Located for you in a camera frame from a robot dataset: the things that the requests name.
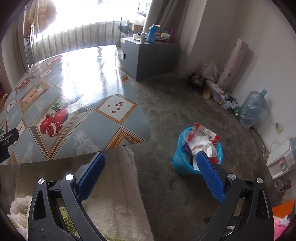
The floor trash pile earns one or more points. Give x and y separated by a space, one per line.
206 80

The blue trash basket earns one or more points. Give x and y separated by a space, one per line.
183 161

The white water dispenser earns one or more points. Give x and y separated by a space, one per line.
282 159

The blue bottle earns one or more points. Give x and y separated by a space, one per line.
152 33

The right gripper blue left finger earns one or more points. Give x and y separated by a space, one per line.
87 176

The grey cabinet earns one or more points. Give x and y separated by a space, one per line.
141 61

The beige curtain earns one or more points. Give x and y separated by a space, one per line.
170 15

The black left gripper tip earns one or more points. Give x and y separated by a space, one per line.
10 137

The empty water jug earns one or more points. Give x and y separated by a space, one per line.
254 105

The hanging quilted jacket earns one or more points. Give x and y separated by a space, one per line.
40 13

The cardboard box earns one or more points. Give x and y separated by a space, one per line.
137 28

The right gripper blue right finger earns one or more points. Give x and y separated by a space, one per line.
211 177

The pink rolled mat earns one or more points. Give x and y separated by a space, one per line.
239 50

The balcony railing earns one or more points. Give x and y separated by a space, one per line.
44 45

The orange stool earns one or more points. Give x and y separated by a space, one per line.
284 209

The fruit pattern tablecloth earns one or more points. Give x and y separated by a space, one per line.
73 104

